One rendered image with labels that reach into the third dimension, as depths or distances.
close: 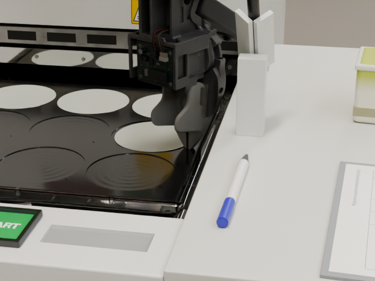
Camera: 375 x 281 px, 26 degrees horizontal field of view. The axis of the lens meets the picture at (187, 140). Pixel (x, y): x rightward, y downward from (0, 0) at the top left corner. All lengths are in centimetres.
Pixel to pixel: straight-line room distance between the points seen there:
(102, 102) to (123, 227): 47
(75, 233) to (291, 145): 26
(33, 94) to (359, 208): 61
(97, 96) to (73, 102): 4
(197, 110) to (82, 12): 35
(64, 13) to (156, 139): 31
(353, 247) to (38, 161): 44
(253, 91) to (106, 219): 23
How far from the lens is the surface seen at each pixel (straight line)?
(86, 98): 116
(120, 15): 122
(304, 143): 85
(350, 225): 69
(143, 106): 113
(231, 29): 97
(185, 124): 94
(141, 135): 103
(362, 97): 90
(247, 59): 83
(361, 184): 76
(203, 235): 67
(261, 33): 83
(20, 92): 120
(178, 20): 89
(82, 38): 124
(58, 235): 69
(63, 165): 96
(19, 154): 99
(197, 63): 92
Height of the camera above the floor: 130
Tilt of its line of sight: 23 degrees down
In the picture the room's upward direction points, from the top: straight up
